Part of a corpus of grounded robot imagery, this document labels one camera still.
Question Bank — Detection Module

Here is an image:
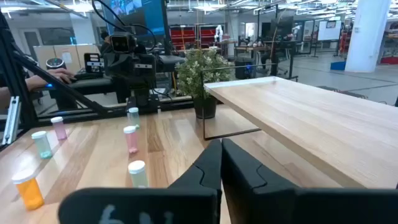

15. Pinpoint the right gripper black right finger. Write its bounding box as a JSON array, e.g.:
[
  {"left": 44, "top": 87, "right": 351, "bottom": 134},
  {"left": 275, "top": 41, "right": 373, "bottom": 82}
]
[{"left": 221, "top": 138, "right": 398, "bottom": 224}]

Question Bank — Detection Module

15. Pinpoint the silver aluminium bracket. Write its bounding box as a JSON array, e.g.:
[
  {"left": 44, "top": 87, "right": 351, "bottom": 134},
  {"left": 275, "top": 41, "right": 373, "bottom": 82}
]
[{"left": 1, "top": 95, "right": 22, "bottom": 146}]

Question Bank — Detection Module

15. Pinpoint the artificial plant in black pot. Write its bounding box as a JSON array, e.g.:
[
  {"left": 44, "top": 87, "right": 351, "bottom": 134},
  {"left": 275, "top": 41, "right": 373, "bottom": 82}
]
[{"left": 175, "top": 46, "right": 234, "bottom": 120}]

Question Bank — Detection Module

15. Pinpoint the beige cabinet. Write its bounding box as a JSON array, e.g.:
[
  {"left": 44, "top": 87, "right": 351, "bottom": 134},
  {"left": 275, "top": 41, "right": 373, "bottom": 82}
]
[{"left": 32, "top": 43, "right": 102, "bottom": 75}]

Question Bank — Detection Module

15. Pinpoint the person's hand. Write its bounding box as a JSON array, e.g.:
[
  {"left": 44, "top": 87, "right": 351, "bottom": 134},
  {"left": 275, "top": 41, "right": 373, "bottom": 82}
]
[{"left": 46, "top": 67, "right": 76, "bottom": 85}]

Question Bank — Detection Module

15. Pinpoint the red storage rack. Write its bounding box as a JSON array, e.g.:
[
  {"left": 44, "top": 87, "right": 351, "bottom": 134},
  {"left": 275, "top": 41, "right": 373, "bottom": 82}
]
[
  {"left": 169, "top": 25, "right": 198, "bottom": 50},
  {"left": 198, "top": 24, "right": 225, "bottom": 49}
]

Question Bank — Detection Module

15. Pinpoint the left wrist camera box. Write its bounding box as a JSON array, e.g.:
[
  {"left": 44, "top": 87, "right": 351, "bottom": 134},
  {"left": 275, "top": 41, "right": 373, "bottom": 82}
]
[{"left": 109, "top": 32, "right": 138, "bottom": 54}]

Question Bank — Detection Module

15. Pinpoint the wooden shelf with black legs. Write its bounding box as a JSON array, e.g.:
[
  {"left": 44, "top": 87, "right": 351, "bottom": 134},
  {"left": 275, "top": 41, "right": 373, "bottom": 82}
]
[{"left": 200, "top": 63, "right": 398, "bottom": 190}]

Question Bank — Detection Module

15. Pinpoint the person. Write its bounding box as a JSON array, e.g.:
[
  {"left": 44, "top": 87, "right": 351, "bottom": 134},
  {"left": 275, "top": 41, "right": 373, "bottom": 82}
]
[{"left": 98, "top": 30, "right": 113, "bottom": 57}]

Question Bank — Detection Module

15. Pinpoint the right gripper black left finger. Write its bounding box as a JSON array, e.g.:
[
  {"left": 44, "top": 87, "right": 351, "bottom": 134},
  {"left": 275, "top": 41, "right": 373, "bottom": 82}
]
[{"left": 57, "top": 138, "right": 223, "bottom": 224}]

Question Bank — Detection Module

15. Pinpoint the blue bin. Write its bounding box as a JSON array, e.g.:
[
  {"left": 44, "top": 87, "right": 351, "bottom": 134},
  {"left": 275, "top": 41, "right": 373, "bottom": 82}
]
[{"left": 330, "top": 60, "right": 347, "bottom": 72}]

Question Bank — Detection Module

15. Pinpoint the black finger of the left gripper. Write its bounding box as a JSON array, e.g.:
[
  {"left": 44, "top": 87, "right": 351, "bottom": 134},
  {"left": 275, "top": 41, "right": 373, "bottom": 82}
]
[
  {"left": 112, "top": 70, "right": 124, "bottom": 100},
  {"left": 123, "top": 70, "right": 136, "bottom": 100}
]

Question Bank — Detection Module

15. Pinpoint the black cylindrical speaker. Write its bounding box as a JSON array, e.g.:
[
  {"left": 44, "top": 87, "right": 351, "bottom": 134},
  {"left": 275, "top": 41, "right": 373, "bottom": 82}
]
[{"left": 45, "top": 57, "right": 67, "bottom": 71}]

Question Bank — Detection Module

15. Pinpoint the person's forearm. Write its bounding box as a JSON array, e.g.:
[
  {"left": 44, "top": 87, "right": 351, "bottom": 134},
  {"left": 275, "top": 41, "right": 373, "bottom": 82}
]
[{"left": 0, "top": 74, "right": 50, "bottom": 110}]

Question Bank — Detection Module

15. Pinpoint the white humanoid figure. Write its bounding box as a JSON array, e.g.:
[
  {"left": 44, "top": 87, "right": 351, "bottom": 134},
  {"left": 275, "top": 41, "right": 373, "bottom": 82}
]
[{"left": 214, "top": 24, "right": 224, "bottom": 43}]

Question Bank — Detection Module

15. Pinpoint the whiteboard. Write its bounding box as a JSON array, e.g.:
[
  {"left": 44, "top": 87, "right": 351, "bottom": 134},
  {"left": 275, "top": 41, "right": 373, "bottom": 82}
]
[{"left": 317, "top": 19, "right": 343, "bottom": 42}]

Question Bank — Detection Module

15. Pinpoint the white pillar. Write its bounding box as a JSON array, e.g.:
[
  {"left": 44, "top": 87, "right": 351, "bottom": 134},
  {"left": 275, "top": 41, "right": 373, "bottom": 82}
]
[{"left": 344, "top": 0, "right": 392, "bottom": 73}]

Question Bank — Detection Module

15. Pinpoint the small orange pill bottle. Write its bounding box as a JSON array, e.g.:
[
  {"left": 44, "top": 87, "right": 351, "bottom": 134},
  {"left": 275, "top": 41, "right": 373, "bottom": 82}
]
[{"left": 11, "top": 169, "right": 45, "bottom": 212}]

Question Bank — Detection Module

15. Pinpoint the black computer tower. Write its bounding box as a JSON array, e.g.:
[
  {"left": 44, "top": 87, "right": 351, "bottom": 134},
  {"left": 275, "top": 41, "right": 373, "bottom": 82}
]
[{"left": 233, "top": 57, "right": 257, "bottom": 80}]

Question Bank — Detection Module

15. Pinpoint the black desk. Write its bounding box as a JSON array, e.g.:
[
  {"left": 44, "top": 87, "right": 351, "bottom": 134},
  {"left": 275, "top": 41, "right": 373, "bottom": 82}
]
[{"left": 39, "top": 76, "right": 114, "bottom": 108}]

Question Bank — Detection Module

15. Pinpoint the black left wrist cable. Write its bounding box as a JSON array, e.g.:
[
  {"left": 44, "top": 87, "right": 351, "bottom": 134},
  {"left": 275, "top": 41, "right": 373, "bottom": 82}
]
[{"left": 91, "top": 0, "right": 158, "bottom": 52}]

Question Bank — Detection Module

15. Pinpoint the large monitor with blue screen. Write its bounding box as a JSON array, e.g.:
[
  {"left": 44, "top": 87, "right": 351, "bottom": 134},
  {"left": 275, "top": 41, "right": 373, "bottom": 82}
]
[{"left": 101, "top": 0, "right": 172, "bottom": 57}]

